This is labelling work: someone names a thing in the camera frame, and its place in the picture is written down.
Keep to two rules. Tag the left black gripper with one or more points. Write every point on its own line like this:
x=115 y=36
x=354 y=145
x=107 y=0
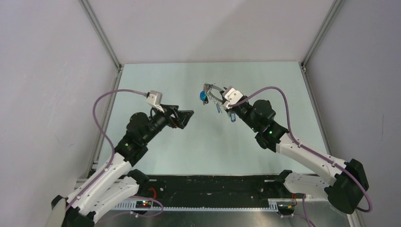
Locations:
x=181 y=118

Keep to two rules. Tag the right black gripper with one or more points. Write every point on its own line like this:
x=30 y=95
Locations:
x=230 y=110

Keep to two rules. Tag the metal disc keyring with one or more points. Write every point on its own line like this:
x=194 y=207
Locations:
x=214 y=94

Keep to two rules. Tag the blue key tag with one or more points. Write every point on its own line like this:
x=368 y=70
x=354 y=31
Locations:
x=203 y=96

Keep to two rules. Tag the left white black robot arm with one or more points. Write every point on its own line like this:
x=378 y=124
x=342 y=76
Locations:
x=116 y=180

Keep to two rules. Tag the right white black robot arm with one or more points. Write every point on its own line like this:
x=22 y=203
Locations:
x=343 y=184

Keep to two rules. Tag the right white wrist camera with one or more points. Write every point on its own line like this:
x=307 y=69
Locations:
x=231 y=97

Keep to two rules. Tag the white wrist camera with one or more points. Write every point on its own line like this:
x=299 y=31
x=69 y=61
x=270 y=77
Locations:
x=154 y=98
x=231 y=97

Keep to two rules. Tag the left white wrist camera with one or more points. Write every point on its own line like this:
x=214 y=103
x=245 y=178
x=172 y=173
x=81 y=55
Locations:
x=154 y=98

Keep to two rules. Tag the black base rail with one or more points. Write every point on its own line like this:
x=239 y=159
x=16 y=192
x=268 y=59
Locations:
x=215 y=190

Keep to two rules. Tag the grey slotted cable duct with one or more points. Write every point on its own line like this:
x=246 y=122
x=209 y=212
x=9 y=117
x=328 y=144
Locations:
x=135 y=206

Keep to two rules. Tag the right aluminium frame post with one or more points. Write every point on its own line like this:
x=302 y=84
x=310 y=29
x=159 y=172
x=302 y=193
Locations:
x=323 y=29

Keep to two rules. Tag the aluminium frame post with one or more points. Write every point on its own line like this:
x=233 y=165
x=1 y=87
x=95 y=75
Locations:
x=94 y=21
x=323 y=29

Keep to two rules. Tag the left aluminium frame post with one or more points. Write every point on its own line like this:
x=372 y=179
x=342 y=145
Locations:
x=94 y=21

